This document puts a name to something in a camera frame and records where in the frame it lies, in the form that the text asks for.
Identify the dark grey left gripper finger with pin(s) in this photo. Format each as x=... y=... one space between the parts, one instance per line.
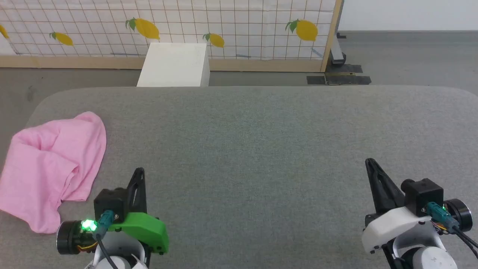
x=130 y=194
x=142 y=194

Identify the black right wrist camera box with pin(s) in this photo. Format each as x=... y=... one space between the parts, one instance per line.
x=424 y=196

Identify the grey metal stand foot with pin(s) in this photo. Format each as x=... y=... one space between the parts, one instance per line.
x=337 y=52

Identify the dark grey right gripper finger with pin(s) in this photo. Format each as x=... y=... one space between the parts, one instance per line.
x=378 y=190
x=395 y=198

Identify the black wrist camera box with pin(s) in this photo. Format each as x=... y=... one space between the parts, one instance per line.
x=424 y=196
x=110 y=203

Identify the small black floor mat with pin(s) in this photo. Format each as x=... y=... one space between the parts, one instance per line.
x=345 y=68

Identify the white rectangular box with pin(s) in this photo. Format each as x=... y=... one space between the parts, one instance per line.
x=175 y=65

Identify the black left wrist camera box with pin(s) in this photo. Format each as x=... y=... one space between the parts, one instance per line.
x=110 y=203

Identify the pink t-shirt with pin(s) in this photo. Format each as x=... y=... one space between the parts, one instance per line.
x=48 y=164

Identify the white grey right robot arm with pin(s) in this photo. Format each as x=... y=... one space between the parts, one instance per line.
x=429 y=257

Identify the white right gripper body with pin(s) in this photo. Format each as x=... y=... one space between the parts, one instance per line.
x=392 y=226

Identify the long black floor mat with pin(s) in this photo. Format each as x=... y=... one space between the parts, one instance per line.
x=340 y=80

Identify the lemon print grid cloth screen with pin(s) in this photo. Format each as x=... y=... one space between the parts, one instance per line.
x=224 y=22

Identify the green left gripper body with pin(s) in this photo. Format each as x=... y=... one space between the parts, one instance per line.
x=147 y=229

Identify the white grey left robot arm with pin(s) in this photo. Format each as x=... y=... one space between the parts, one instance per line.
x=69 y=237

